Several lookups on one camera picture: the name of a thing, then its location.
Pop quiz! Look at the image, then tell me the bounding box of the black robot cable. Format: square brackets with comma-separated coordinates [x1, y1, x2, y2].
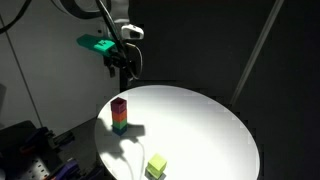
[94, 0, 144, 81]

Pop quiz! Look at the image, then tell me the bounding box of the blue orange clamp left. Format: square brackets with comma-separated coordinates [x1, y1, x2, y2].
[20, 127, 75, 155]

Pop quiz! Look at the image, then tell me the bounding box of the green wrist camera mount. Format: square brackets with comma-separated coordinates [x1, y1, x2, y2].
[77, 34, 115, 55]

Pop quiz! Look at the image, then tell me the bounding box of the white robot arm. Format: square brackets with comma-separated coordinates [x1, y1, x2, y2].
[51, 0, 134, 79]

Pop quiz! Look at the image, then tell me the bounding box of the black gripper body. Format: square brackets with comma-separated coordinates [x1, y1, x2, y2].
[103, 51, 129, 69]

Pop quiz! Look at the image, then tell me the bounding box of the yellow-green cube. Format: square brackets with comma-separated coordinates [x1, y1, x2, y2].
[147, 154, 167, 178]

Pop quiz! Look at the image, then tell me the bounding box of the green cube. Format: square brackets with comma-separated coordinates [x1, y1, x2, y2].
[112, 119, 127, 129]

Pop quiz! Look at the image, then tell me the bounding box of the orange cube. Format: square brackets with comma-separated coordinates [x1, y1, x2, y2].
[112, 110, 127, 122]

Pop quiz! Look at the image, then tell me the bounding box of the blue orange clamp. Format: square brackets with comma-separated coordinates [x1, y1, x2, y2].
[43, 159, 79, 180]
[20, 127, 75, 155]

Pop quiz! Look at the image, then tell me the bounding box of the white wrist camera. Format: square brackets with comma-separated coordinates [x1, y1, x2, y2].
[121, 24, 144, 40]

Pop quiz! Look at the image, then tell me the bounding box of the magenta cube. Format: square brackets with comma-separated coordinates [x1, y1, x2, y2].
[111, 97, 127, 114]

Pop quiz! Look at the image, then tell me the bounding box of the blue orange clamp right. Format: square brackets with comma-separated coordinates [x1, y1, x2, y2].
[43, 159, 79, 180]

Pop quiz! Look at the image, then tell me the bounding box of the blue cube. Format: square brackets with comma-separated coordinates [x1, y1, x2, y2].
[112, 126, 127, 136]

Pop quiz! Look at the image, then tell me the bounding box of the round white table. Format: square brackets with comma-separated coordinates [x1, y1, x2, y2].
[95, 85, 261, 180]

